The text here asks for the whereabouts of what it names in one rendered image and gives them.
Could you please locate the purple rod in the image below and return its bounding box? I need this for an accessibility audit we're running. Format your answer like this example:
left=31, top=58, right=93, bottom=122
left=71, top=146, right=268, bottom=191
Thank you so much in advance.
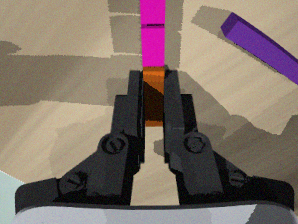
left=220, top=12, right=298, bottom=85

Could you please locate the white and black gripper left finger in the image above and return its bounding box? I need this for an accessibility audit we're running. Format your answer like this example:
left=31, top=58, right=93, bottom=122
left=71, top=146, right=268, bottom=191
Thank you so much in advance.
left=15, top=70, right=145, bottom=215

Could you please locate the orange rod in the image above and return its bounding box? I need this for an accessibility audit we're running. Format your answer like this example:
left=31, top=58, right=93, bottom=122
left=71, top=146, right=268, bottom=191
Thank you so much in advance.
left=143, top=66, right=164, bottom=127

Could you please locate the magenta rod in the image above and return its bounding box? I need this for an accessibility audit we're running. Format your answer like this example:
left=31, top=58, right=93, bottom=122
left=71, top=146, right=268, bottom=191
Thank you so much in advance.
left=141, top=24, right=165, bottom=66
left=140, top=0, right=165, bottom=24

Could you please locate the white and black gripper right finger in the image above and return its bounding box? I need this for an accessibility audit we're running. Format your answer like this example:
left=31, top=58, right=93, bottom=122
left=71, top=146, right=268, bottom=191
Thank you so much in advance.
left=163, top=70, right=294, bottom=212

